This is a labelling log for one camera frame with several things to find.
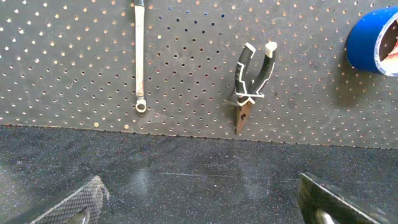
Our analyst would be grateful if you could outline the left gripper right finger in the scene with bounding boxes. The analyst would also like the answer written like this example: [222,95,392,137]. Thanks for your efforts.
[297,172,398,224]

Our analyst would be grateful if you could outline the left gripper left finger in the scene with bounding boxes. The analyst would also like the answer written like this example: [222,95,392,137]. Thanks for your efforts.
[4,175,105,224]

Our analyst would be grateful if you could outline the black and white pliers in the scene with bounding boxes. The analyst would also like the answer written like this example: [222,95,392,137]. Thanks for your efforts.
[231,41,278,135]

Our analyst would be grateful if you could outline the roll of blue tape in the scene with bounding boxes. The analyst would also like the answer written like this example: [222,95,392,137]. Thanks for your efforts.
[345,6,398,78]

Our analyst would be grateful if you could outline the wrench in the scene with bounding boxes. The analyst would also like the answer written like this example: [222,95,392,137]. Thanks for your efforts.
[132,0,148,114]

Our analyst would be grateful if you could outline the black pegboard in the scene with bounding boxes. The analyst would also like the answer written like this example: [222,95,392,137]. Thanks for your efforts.
[0,0,398,150]

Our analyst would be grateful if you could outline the metal hook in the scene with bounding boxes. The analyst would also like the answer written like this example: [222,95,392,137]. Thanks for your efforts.
[223,90,266,106]

